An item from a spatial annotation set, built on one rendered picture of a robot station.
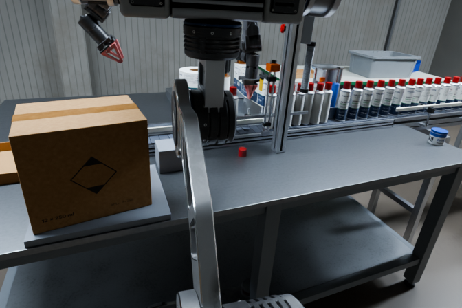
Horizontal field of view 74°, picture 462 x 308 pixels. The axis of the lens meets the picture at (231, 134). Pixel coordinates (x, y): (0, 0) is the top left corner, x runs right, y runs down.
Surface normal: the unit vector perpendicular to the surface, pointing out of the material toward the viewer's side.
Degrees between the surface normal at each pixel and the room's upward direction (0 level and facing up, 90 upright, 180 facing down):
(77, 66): 90
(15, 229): 0
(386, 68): 95
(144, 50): 90
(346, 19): 90
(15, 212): 0
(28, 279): 0
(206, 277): 53
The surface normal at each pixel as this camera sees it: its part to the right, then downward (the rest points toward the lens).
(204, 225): 0.23, -0.23
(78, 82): 0.25, 0.40
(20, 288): 0.06, -0.92
